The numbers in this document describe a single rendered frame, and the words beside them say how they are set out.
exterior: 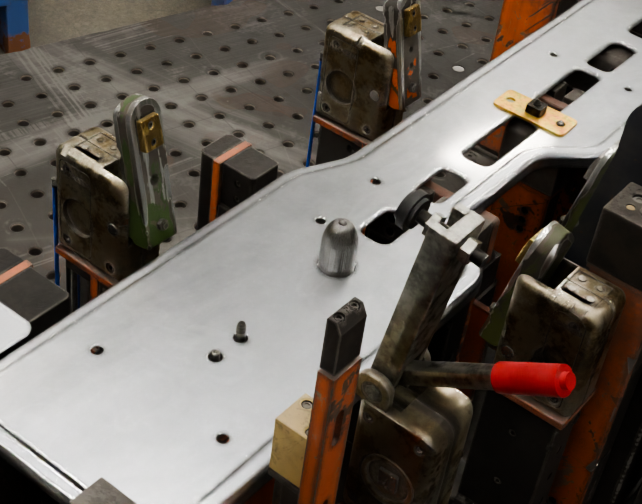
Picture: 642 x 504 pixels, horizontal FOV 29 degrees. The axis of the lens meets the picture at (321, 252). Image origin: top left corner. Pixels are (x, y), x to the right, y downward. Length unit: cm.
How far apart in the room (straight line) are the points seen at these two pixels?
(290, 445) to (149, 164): 31
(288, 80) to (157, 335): 92
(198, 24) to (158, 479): 118
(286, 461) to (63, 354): 21
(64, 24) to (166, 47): 144
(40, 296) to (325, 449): 34
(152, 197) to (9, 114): 71
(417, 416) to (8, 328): 33
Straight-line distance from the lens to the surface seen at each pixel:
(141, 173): 107
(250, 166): 120
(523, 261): 100
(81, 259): 118
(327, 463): 83
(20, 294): 107
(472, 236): 81
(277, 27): 200
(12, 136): 173
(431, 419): 90
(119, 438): 93
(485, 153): 177
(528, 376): 82
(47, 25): 335
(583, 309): 99
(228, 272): 106
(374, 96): 132
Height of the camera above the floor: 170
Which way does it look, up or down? 40 degrees down
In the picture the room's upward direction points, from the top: 8 degrees clockwise
